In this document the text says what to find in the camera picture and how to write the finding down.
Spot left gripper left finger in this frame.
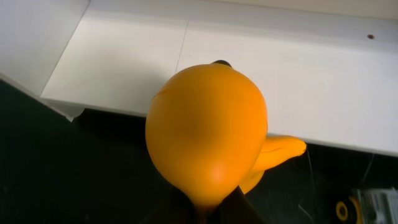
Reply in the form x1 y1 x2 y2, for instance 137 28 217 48
149 188 200 224

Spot white shelf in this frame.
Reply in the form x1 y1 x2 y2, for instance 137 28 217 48
0 0 398 157

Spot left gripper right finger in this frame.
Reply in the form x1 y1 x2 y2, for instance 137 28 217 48
214 185 269 224

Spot grey and yellow toy truck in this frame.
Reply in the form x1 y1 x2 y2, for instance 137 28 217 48
335 186 398 224

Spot yellow rubber duck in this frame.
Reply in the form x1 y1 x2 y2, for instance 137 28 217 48
145 60 307 216

